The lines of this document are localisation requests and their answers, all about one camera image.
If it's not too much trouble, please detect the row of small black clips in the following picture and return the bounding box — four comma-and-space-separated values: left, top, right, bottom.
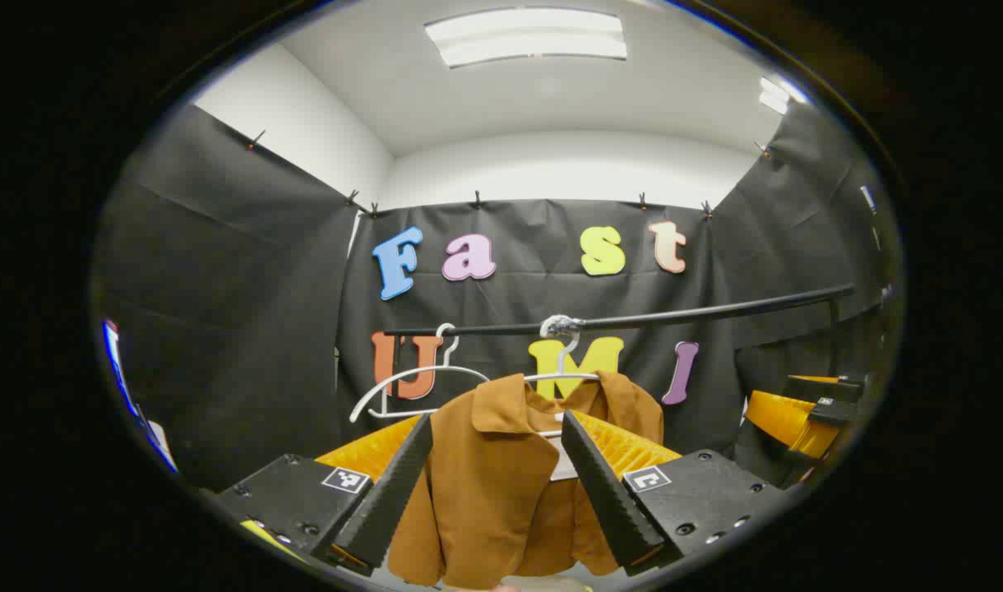
247, 130, 774, 221

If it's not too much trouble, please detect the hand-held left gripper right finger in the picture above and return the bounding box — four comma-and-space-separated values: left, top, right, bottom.
560, 409, 791, 577

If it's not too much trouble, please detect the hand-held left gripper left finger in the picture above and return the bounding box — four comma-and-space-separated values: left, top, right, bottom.
214, 413, 435, 576

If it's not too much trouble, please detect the black backdrop cloth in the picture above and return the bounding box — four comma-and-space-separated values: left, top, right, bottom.
95, 103, 901, 494

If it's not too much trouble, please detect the black clothes rack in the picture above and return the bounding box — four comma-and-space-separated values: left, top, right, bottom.
384, 284, 856, 338

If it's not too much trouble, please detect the large ceiling light panel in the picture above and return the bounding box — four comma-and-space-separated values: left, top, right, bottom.
423, 8, 628, 68

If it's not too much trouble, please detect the white plastic hanger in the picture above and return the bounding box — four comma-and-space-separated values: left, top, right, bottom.
349, 323, 492, 424
522, 315, 603, 437

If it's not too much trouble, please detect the brown collared shirt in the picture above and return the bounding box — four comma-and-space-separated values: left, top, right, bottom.
386, 372, 665, 591

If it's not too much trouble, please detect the small ceiling light panel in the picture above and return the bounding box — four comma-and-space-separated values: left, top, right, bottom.
759, 76, 808, 114

